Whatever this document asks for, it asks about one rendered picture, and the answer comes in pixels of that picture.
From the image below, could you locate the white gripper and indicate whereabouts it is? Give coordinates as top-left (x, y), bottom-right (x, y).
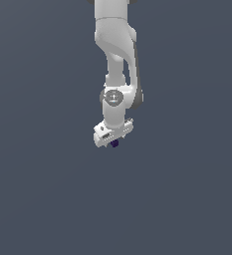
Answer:
top-left (93, 118), bottom-right (134, 149)

